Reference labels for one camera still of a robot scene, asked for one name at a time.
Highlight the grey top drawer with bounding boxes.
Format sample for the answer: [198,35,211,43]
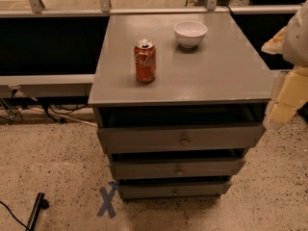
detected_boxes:
[98,124,264,154]

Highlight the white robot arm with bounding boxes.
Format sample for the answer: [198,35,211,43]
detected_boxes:
[261,1,308,129]

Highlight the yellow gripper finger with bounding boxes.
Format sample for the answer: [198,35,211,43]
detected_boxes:
[261,27,286,55]

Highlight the grey wooden drawer cabinet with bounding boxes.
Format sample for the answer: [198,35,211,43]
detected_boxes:
[89,13,273,187]

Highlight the black power strip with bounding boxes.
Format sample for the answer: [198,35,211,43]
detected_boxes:
[25,192,50,231]

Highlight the blue tape cross mark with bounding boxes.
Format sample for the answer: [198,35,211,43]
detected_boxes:
[97,182,117,218]

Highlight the grey drawer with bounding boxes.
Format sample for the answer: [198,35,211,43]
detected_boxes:
[112,158,245,180]
[118,181,231,199]
[98,124,264,154]

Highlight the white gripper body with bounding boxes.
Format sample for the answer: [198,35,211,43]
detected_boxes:
[263,66,308,130]

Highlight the grey metal railing frame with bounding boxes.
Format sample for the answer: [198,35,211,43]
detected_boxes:
[0,0,308,99]

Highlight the tangled black cables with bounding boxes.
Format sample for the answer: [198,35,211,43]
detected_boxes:
[0,87,90,125]

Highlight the black floor cable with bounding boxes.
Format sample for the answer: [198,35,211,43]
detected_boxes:
[0,200,30,231]

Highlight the white ceramic bowl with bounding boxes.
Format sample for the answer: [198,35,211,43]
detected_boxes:
[173,20,208,48]

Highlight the red cola can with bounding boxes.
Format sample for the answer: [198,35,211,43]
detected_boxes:
[134,38,156,84]

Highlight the grey bottom drawer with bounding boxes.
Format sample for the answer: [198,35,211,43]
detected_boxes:
[118,181,231,199]

